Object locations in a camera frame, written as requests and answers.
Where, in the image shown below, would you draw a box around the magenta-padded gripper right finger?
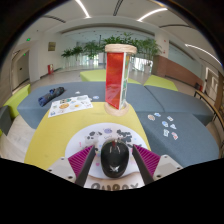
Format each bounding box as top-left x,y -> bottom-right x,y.
132,144 -> 184,186

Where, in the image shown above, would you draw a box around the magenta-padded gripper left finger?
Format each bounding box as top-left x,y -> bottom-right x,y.
45,145 -> 96,188

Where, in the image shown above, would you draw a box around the black computer mouse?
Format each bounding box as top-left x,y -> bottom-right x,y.
99,138 -> 130,179

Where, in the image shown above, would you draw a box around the scattered small stickers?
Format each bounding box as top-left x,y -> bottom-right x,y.
147,112 -> 180,141

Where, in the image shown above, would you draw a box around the white sticker sheet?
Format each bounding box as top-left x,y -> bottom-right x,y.
47,94 -> 94,119

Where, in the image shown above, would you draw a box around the long grey upholstered bench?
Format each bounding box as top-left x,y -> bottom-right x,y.
17,81 -> 165,130

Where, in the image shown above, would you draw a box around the dark blue folded umbrella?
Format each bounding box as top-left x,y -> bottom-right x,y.
37,86 -> 66,108

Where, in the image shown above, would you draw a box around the lime green upholstered bench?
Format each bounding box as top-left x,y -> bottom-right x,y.
143,74 -> 179,92
79,68 -> 141,85
2,83 -> 32,119

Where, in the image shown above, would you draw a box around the dark grey ottoman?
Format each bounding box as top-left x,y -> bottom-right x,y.
0,104 -> 14,137

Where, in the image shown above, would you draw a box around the red panel stand wooden ends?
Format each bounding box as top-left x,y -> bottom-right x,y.
103,43 -> 138,118

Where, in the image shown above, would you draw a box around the brown wooden counter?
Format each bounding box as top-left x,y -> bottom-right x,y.
151,54 -> 204,89

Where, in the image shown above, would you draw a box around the row of potted plants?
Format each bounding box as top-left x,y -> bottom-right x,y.
60,32 -> 163,74

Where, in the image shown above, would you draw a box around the ceiling strip lights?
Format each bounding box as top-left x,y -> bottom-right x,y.
74,0 -> 223,66

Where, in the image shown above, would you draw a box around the brown wall plaque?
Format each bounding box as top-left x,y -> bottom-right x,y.
47,41 -> 57,52

